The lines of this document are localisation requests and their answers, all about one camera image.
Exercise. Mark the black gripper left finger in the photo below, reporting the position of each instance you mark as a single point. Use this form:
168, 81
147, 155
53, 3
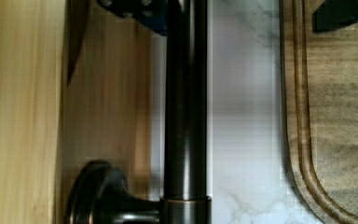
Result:
150, 13

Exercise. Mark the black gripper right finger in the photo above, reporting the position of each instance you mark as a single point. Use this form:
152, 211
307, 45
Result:
333, 15

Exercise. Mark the bamboo drawer box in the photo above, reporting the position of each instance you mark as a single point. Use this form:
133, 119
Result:
75, 87

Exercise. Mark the black drawer handle bar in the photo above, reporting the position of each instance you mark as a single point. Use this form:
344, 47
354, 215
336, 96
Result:
101, 195

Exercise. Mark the dark wooden tray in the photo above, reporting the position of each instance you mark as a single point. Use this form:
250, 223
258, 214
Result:
320, 75

